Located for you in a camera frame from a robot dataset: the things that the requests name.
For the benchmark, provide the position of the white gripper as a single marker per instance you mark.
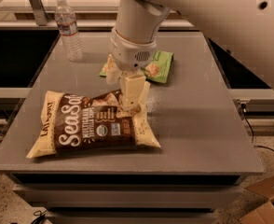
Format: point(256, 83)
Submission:
point(131, 55)

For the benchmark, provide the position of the brown sea salt chip bag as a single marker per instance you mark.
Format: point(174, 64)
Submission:
point(71, 122)

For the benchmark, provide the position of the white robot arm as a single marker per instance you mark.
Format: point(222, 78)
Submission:
point(245, 28)

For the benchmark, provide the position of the green snack bag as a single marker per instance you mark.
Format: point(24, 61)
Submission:
point(159, 68)

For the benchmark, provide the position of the clear plastic water bottle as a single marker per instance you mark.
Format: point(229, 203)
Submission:
point(66, 22)

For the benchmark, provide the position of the grey drawer cabinet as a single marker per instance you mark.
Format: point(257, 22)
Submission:
point(204, 151)

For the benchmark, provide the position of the brown cardboard box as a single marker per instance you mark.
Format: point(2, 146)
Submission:
point(264, 214)

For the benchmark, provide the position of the metal window frame rail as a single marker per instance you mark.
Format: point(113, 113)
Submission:
point(39, 14)

